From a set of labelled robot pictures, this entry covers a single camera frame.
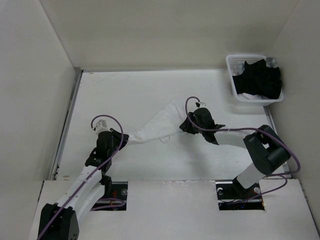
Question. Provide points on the white garment in basket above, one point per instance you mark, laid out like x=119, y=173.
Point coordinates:
x=250, y=97

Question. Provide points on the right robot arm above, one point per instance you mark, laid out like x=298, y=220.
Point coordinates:
x=263, y=145

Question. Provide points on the white plastic basket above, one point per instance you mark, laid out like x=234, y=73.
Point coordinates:
x=230, y=59

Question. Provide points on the black tank top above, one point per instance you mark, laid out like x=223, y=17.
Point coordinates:
x=258, y=79

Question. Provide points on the white tank top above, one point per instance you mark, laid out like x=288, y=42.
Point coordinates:
x=165, y=123

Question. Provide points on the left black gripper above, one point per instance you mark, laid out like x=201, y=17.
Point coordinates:
x=118, y=136

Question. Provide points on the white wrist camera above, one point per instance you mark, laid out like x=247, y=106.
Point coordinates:
x=101, y=126
x=200, y=104

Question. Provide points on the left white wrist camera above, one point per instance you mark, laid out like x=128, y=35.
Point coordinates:
x=101, y=126

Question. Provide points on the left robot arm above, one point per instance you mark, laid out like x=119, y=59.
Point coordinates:
x=61, y=220

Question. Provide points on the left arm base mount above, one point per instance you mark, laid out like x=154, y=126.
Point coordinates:
x=114, y=199

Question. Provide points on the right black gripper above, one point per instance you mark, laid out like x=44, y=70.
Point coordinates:
x=186, y=126

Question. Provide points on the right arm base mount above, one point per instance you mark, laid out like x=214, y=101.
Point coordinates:
x=232, y=197

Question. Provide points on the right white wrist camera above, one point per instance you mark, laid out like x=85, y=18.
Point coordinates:
x=200, y=104

